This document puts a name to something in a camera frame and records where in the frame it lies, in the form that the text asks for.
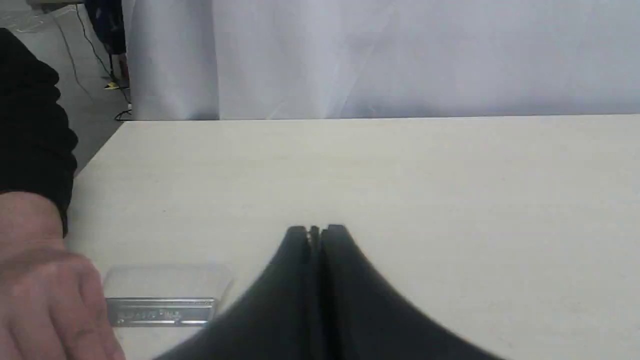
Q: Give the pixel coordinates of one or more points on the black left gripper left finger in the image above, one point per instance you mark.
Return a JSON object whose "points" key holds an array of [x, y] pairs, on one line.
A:
{"points": [[269, 321]]}

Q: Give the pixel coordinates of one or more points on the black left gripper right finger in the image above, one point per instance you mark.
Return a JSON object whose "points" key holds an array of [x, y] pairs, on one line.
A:
{"points": [[366, 318]]}

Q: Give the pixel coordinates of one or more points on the wooden paint brush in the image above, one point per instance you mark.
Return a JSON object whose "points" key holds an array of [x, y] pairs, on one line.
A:
{"points": [[165, 295]]}

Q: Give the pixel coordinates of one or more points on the person's forearm dark sleeve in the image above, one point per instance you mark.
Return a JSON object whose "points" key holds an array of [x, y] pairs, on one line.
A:
{"points": [[36, 142]]}

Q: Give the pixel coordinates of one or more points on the person's open hand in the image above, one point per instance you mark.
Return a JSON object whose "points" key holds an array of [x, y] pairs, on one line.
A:
{"points": [[52, 301]]}

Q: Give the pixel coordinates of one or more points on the white curtain backdrop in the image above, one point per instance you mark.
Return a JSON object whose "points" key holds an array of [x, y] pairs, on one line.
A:
{"points": [[332, 59]]}

